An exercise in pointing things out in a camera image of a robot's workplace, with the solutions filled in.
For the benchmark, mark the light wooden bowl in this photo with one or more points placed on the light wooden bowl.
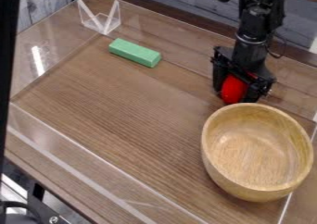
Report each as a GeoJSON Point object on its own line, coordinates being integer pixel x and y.
{"type": "Point", "coordinates": [257, 151]}

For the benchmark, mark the clear acrylic table enclosure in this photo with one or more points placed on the clear acrylic table enclosure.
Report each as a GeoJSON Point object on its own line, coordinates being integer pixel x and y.
{"type": "Point", "coordinates": [106, 130]}

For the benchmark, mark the red plush strawberry toy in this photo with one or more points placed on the red plush strawberry toy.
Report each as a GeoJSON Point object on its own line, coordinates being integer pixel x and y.
{"type": "Point", "coordinates": [233, 90]}

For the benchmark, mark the green rectangular block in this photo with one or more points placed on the green rectangular block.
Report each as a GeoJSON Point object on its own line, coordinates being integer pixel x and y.
{"type": "Point", "coordinates": [134, 52]}

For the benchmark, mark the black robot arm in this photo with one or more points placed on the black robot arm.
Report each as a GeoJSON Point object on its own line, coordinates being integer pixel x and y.
{"type": "Point", "coordinates": [261, 16]}

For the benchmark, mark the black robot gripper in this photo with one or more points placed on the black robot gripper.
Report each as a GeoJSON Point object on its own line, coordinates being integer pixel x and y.
{"type": "Point", "coordinates": [244, 60]}

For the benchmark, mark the black table leg bracket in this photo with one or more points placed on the black table leg bracket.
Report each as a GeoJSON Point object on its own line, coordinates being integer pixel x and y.
{"type": "Point", "coordinates": [49, 215]}

